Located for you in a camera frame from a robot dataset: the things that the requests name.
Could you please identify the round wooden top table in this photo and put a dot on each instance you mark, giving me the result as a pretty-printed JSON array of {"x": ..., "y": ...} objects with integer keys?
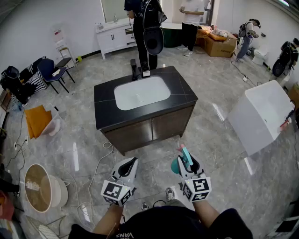
[{"x": 38, "y": 189}]

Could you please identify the person's right forearm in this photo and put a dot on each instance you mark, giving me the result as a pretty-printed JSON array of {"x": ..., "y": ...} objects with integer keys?
[{"x": 205, "y": 213}]

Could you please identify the black and white dispenser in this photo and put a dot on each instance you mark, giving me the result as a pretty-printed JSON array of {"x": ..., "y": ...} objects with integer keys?
[{"x": 145, "y": 70}]

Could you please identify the white display rack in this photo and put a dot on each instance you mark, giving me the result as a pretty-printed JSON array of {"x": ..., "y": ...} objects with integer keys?
[{"x": 58, "y": 35}]

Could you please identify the white bathtub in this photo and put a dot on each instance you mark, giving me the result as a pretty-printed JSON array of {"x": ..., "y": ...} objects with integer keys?
[{"x": 261, "y": 109}]

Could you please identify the teal spray bottle pink trigger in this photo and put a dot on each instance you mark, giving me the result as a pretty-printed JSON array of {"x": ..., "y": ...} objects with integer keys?
[{"x": 186, "y": 156}]

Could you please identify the black backpack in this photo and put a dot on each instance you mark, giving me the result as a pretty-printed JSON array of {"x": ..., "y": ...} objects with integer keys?
[{"x": 12, "y": 81}]

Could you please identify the cardboard box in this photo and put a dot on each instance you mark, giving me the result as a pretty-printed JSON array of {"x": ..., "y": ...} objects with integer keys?
[{"x": 220, "y": 47}]

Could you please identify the red bag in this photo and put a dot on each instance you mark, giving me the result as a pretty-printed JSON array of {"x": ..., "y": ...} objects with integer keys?
[{"x": 5, "y": 205}]

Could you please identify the pink object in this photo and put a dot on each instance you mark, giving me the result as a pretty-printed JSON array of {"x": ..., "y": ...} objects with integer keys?
[{"x": 285, "y": 124}]

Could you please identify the white toilet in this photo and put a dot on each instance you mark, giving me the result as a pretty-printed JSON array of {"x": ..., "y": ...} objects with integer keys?
[{"x": 259, "y": 56}]

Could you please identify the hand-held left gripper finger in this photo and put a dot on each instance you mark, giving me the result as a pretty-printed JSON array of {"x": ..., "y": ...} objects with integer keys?
[
  {"x": 135, "y": 170},
  {"x": 116, "y": 168}
]

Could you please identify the person's black shirt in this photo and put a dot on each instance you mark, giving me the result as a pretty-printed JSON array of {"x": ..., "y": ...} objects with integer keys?
[{"x": 168, "y": 224}]

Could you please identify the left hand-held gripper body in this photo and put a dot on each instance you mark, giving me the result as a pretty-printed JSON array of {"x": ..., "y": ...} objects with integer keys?
[{"x": 115, "y": 190}]

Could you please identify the orange cloth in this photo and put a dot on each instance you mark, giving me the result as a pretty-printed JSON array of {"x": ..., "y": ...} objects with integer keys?
[{"x": 37, "y": 121}]

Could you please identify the white sink basin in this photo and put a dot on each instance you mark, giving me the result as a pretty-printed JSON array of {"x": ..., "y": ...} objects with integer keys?
[{"x": 149, "y": 89}]

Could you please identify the dark vanity cabinet black countertop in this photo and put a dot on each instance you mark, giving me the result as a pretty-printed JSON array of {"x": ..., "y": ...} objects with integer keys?
[{"x": 177, "y": 93}]

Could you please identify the striped black white cloth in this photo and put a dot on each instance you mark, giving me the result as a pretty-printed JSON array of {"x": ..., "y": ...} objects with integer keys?
[{"x": 32, "y": 79}]

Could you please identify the black toilet seat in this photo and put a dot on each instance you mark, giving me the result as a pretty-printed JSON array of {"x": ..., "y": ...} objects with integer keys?
[{"x": 153, "y": 40}]

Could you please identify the black stool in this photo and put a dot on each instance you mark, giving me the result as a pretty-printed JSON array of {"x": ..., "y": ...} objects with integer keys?
[{"x": 63, "y": 61}]

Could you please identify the wall mirror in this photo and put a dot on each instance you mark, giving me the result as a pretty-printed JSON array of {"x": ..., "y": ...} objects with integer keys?
[{"x": 112, "y": 9}]

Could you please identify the blue chair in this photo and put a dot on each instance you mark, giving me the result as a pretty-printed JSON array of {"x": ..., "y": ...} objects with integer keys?
[{"x": 47, "y": 68}]

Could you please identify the black faucet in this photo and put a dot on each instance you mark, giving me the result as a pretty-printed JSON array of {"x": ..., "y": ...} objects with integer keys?
[{"x": 134, "y": 68}]

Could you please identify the white power strip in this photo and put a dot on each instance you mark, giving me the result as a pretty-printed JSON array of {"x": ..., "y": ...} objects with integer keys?
[{"x": 245, "y": 78}]

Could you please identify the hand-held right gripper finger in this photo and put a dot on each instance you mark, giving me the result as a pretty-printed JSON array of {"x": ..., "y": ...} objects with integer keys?
[
  {"x": 197, "y": 164},
  {"x": 181, "y": 166}
]

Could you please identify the clear plastic bin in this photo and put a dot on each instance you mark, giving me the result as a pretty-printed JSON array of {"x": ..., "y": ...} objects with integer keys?
[{"x": 54, "y": 121}]

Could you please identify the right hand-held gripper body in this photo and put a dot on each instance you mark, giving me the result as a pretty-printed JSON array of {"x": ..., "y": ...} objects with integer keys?
[{"x": 196, "y": 187}]

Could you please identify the person's left forearm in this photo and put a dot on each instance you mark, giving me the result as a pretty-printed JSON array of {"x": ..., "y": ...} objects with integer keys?
[{"x": 108, "y": 219}]

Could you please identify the person's grey shoe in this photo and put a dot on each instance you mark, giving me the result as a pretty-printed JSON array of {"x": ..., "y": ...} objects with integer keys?
[
  {"x": 170, "y": 194},
  {"x": 144, "y": 206}
]

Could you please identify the white cabinet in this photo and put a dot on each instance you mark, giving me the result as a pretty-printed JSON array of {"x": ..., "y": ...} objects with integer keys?
[{"x": 112, "y": 38}]

